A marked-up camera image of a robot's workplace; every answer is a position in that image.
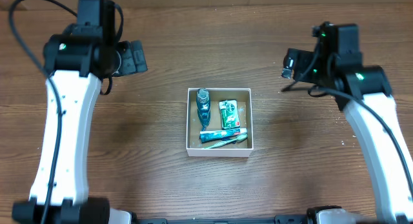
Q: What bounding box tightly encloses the teal transparent bottle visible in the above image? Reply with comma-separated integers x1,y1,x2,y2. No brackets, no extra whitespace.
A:
196,88,211,131

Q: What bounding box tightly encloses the green white toothbrush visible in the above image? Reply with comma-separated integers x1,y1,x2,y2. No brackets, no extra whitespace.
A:
205,134,248,149

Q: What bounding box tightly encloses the white square cardboard box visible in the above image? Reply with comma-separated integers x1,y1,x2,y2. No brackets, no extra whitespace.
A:
186,88,254,158

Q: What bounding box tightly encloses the teal toothpaste tube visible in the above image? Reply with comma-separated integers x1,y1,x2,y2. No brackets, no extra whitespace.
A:
199,128,247,143

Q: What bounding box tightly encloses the green soap packet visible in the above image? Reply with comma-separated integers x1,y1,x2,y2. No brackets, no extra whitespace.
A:
219,100,241,130

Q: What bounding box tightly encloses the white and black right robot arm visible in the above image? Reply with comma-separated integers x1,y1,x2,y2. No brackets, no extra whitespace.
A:
281,22,412,223

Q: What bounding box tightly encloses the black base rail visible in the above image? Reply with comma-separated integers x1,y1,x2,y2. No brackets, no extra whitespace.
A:
131,212,312,224

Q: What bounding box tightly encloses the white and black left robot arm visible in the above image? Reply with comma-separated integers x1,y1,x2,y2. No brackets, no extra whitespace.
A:
12,0,147,224

